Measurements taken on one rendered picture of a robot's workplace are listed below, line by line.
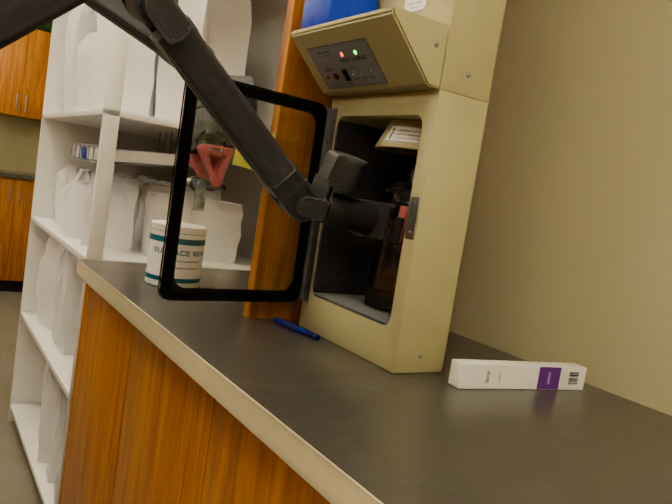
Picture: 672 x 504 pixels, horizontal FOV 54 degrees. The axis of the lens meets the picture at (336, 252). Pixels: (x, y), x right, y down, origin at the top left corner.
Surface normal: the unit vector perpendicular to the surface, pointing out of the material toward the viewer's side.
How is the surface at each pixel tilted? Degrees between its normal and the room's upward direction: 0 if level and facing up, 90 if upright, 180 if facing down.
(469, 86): 90
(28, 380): 90
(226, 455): 90
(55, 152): 90
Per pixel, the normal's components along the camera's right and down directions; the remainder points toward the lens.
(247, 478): -0.83, -0.08
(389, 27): -0.70, 0.64
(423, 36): 0.54, 0.16
